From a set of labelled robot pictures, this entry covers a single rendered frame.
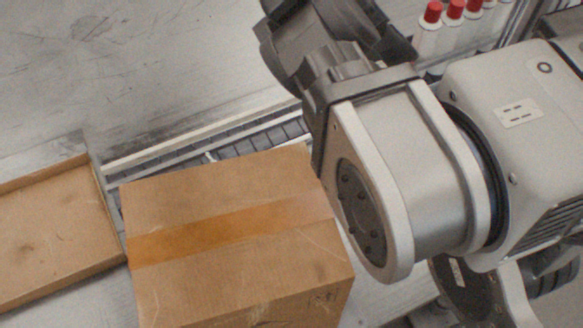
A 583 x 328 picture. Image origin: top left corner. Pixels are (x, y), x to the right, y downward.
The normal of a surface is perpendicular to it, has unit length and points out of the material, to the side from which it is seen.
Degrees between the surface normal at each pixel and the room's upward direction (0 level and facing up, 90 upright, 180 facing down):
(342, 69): 11
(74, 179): 0
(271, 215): 0
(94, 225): 0
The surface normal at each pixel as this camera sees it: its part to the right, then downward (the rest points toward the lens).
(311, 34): -0.55, -0.24
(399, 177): 0.07, -0.42
